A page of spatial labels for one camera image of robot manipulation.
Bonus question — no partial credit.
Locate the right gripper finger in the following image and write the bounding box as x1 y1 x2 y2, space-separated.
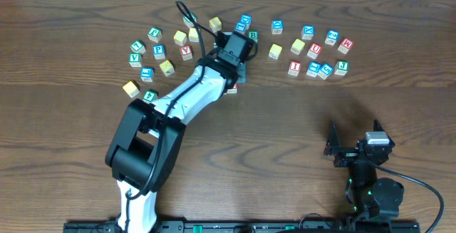
373 119 395 147
323 122 341 155

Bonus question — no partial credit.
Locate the yellow block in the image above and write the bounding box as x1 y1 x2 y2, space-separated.
159 60 175 77
290 38 306 55
188 28 200 43
173 31 187 46
209 17 222 33
123 81 140 98
269 43 282 60

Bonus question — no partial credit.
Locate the red u block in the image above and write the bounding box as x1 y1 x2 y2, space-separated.
307 43 322 59
227 83 238 94

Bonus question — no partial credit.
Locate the red I block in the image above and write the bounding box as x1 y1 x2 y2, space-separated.
288 61 301 76

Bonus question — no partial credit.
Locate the blue P block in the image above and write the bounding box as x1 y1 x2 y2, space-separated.
152 44 166 60

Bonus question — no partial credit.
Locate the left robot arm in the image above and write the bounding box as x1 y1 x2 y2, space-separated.
105 31 258 232

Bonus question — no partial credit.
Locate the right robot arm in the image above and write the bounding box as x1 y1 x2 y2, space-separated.
323 120 404 231

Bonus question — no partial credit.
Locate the blue block beside B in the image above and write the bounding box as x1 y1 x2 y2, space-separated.
234 22 247 35

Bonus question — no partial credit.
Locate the green B block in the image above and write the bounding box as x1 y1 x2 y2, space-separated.
248 31 259 42

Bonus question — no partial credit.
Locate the blue D block upper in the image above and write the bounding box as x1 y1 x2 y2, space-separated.
239 14 252 30

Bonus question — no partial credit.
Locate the blue d block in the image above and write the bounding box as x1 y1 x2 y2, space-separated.
239 14 252 30
271 20 284 35

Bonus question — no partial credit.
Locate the yellow block beside Z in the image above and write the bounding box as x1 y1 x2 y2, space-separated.
188 28 200 43

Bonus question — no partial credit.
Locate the blue D block right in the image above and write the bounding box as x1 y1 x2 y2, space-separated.
271 20 284 35

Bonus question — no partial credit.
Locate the red A block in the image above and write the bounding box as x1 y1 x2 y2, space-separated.
180 45 193 61

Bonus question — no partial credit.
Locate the green Z block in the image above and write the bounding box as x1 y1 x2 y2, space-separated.
183 14 197 29

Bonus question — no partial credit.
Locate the green J block right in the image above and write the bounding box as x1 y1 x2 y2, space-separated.
334 61 349 76

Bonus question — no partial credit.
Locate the green j block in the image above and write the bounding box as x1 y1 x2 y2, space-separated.
334 61 349 76
147 27 162 43

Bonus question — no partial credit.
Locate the blue X block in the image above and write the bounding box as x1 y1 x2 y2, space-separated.
301 25 315 40

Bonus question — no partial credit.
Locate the blue S block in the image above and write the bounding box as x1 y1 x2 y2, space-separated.
317 63 333 80

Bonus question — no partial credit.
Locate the green J block left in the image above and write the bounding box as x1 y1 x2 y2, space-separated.
147 27 162 43

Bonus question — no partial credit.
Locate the blue T block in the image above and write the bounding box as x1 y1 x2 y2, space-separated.
306 61 321 78

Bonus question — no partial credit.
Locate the red M block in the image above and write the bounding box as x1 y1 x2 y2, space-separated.
338 38 353 54

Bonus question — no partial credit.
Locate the green L block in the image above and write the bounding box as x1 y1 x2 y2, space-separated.
130 40 146 55

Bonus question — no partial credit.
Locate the green 4 block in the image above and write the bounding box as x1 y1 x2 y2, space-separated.
142 90 158 104

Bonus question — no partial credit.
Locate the blue Z block right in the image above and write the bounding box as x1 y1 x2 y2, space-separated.
324 30 339 46

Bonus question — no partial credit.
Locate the green V block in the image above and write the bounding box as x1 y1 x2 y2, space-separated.
129 53 143 68

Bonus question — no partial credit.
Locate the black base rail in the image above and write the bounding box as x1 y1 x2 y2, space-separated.
63 219 421 233

